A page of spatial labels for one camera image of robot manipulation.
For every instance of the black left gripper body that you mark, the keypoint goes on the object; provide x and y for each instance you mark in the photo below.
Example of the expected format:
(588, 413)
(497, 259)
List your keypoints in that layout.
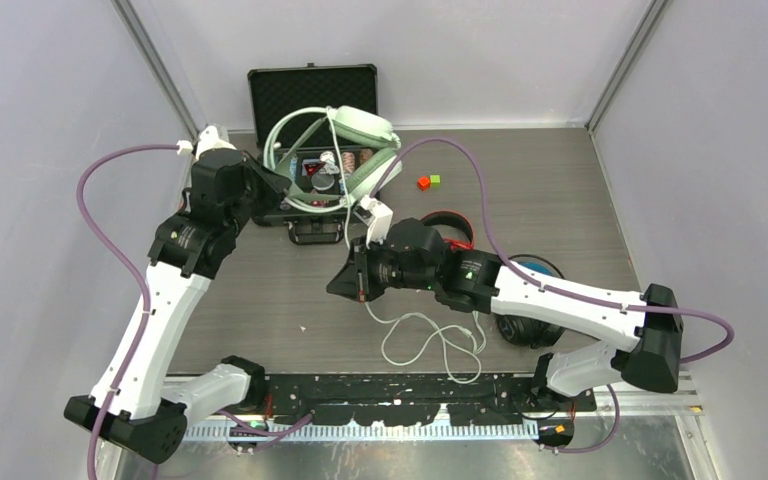
(262, 196)

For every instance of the red headphones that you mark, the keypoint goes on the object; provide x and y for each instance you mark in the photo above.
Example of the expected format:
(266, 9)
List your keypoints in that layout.
(458, 231)

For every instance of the orange poker chip stack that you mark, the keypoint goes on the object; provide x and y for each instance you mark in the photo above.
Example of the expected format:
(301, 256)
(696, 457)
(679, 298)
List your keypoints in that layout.
(348, 161)

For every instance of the black blue headphones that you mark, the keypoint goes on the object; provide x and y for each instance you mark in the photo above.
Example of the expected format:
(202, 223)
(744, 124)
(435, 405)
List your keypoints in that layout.
(526, 331)

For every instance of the orange green cube block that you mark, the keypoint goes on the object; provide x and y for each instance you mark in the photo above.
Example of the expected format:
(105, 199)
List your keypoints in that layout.
(425, 183)

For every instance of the black poker chip case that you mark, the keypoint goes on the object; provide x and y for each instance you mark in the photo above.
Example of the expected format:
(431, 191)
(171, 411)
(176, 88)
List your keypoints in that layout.
(276, 92)

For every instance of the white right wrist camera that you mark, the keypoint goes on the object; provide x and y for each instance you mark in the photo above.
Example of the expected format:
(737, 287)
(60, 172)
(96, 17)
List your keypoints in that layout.
(378, 217)

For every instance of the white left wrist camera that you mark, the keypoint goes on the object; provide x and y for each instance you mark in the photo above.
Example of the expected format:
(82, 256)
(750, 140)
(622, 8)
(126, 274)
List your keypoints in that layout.
(210, 138)

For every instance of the grey round disc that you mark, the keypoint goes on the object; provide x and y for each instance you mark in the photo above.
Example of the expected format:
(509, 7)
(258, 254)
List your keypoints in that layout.
(322, 182)

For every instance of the mint green headphones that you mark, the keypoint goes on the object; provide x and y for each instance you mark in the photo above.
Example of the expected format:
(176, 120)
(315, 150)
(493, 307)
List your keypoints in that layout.
(358, 126)

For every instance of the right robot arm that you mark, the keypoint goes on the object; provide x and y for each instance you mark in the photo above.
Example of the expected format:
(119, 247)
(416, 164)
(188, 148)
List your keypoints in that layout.
(637, 335)

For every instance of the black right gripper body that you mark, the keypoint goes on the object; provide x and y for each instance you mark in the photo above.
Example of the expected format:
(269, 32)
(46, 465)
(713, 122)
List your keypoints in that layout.
(382, 272)

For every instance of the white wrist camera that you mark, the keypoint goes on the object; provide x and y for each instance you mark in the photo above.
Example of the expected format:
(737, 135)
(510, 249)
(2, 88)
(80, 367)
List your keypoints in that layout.
(210, 138)
(378, 217)

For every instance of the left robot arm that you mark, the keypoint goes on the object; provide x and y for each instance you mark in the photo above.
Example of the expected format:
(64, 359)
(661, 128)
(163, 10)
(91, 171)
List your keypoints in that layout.
(130, 406)

